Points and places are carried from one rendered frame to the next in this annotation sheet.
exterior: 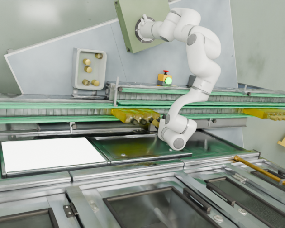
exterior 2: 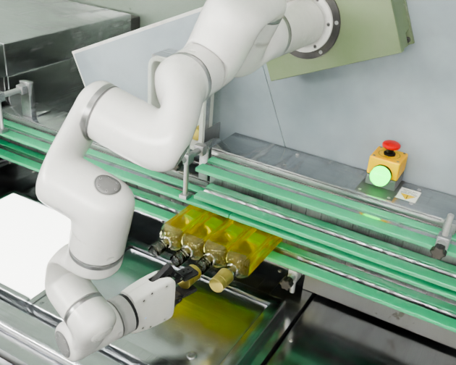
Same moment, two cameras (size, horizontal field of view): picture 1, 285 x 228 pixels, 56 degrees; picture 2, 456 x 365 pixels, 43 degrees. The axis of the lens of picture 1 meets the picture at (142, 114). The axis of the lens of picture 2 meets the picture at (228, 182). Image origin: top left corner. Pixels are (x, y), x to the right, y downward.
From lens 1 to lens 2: 139 cm
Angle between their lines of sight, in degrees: 56
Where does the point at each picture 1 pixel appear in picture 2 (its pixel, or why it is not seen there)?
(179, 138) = (61, 334)
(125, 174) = (19, 340)
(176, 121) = (49, 291)
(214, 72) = (71, 213)
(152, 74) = (361, 143)
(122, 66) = (274, 105)
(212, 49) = (122, 142)
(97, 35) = not seen: hidden behind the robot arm
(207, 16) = not seen: outside the picture
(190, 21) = (196, 36)
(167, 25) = not seen: hidden behind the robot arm
